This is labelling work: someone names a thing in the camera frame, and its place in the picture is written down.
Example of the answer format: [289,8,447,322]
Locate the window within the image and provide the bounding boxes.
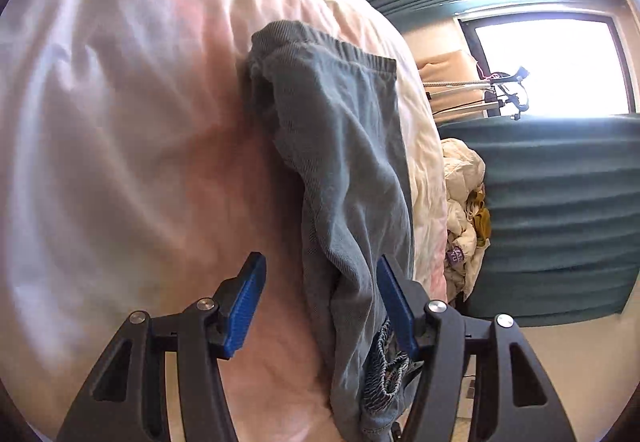
[457,12,640,119]

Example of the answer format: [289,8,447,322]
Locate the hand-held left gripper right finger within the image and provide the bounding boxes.
[375,255,576,442]

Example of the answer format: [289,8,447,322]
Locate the white quilted coat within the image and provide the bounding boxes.
[441,137,487,223]

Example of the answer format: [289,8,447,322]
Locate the pile of cream laundry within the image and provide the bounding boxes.
[445,209,490,304]

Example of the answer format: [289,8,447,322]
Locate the wide teal curtain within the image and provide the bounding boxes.
[437,113,640,325]

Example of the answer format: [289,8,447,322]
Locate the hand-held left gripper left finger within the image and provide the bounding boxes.
[55,252,268,442]

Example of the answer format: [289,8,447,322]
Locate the blue denim pants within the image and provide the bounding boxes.
[242,20,426,442]

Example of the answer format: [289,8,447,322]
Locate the yellow garment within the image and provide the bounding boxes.
[472,189,494,249]

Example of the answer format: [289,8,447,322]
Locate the pastel bed blanket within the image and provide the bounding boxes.
[0,0,449,442]

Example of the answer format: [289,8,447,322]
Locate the metal drying rack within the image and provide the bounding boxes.
[422,66,532,124]

